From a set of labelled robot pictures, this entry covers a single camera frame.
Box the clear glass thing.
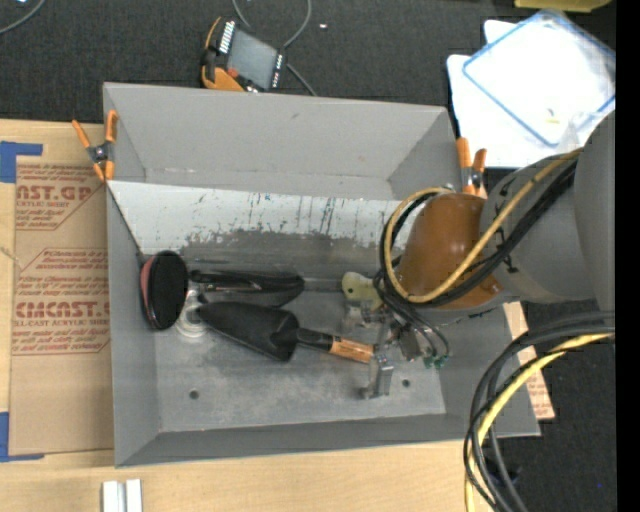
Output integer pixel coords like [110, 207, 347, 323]
[173, 282, 209, 342]

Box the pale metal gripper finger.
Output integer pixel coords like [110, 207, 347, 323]
[359, 354, 397, 400]
[343, 303, 389, 332]

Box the grey metal bin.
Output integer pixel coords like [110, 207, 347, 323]
[102, 82, 542, 469]

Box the pale yellow lumpy thing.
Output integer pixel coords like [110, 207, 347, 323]
[341, 271, 383, 307]

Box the black trowel with orange handle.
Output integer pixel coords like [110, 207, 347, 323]
[196, 301, 376, 365]

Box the black and red oval brush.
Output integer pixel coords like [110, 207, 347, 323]
[139, 249, 191, 332]

